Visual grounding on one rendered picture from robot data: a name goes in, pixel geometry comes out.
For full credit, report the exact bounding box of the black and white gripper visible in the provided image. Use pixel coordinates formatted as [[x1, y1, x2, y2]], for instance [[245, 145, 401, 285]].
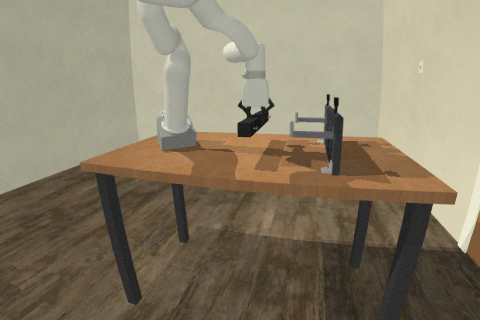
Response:
[[238, 79, 274, 125]]

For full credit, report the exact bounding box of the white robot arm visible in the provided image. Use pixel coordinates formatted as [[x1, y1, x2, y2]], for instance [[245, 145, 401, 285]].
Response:
[[137, 0, 266, 134]]

